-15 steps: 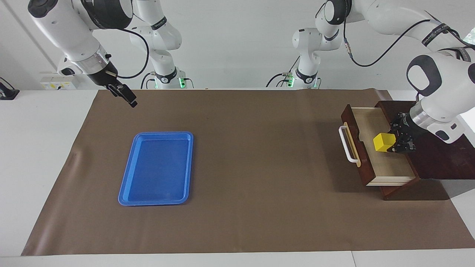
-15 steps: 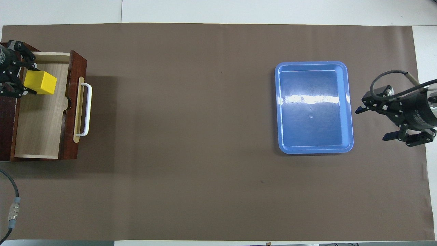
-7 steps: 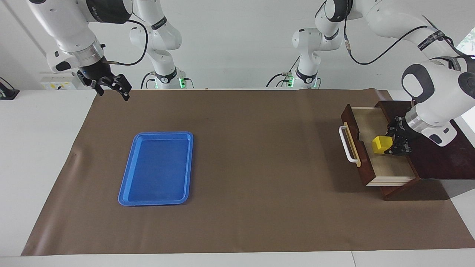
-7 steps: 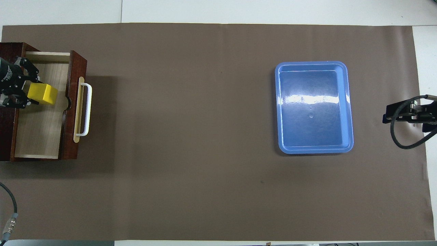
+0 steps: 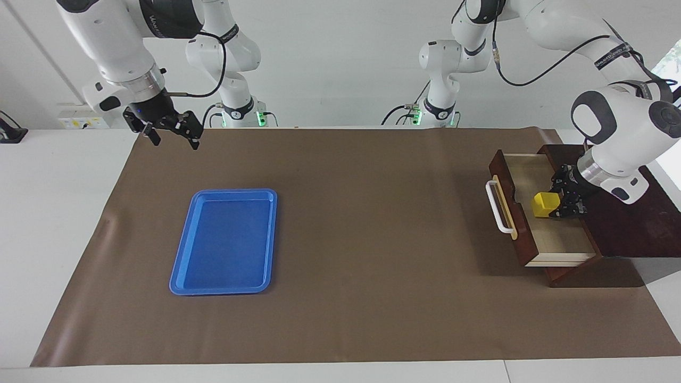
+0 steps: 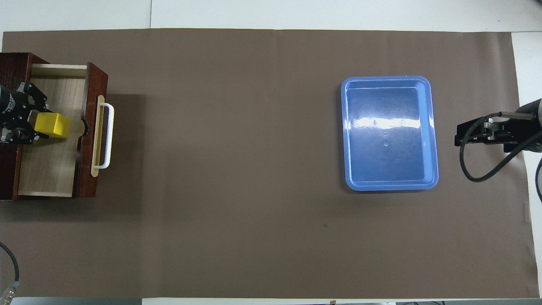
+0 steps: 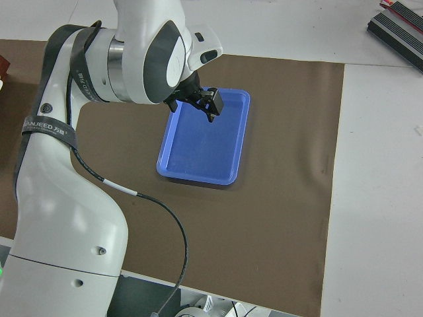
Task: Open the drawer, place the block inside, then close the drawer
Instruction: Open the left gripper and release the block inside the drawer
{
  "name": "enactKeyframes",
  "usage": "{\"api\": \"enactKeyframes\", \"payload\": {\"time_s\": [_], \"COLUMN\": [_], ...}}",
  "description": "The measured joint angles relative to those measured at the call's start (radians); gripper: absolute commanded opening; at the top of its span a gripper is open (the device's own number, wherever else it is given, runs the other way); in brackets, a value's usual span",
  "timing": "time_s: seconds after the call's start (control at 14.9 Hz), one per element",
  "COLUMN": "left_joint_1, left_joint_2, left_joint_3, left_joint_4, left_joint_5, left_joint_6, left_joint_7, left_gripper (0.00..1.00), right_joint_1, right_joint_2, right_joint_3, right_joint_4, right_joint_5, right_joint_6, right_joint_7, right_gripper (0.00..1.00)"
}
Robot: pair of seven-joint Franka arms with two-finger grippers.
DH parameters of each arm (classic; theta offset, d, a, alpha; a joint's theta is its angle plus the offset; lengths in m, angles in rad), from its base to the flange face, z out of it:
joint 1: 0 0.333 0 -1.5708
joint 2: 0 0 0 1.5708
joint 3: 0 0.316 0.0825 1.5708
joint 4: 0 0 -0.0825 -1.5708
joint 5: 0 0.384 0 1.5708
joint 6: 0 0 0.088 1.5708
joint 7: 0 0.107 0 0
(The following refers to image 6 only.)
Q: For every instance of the yellow block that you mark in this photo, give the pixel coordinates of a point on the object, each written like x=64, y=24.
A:
x=53, y=125

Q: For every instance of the dark wooden cabinet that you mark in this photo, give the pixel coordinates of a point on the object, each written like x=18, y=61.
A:
x=8, y=169

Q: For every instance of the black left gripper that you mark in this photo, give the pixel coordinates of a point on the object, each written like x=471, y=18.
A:
x=8, y=106

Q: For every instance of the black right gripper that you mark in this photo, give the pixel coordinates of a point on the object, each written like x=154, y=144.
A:
x=493, y=129

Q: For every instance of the brown table mat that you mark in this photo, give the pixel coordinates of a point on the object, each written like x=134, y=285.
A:
x=254, y=212

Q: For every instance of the blue plastic tray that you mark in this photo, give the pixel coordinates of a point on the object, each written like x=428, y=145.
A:
x=381, y=106

